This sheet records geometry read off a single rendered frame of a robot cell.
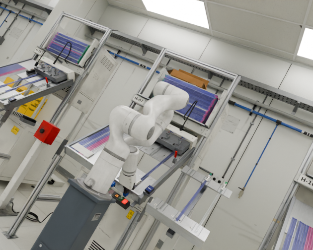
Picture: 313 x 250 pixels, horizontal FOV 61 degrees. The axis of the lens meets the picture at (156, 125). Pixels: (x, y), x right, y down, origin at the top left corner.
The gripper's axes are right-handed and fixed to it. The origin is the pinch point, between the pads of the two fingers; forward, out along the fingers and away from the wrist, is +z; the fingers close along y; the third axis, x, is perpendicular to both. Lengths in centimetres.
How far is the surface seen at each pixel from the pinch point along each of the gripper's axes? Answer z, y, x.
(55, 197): 47, -60, -7
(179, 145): -3, 2, 60
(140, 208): 31.5, 1.5, 18.3
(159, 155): 2.7, -6.2, 45.1
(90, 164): 2.2, -33.6, 2.3
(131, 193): 2.8, 2.9, 2.3
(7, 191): 54, -96, -25
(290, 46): -54, 22, 279
